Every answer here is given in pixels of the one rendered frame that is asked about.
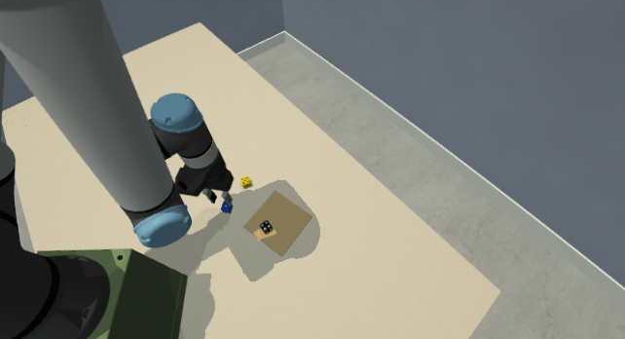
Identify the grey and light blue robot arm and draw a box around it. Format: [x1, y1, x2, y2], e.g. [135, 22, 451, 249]
[0, 0, 212, 339]

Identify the blue die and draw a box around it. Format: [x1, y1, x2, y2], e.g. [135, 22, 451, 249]
[221, 202, 233, 213]

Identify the tan square mat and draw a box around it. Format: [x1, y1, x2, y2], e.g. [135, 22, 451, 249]
[243, 190, 313, 256]

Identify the yellow die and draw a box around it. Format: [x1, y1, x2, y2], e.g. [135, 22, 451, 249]
[240, 176, 252, 189]

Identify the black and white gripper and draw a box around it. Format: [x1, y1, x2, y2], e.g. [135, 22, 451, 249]
[175, 138, 234, 207]

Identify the black die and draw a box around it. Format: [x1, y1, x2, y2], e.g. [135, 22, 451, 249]
[260, 220, 273, 234]

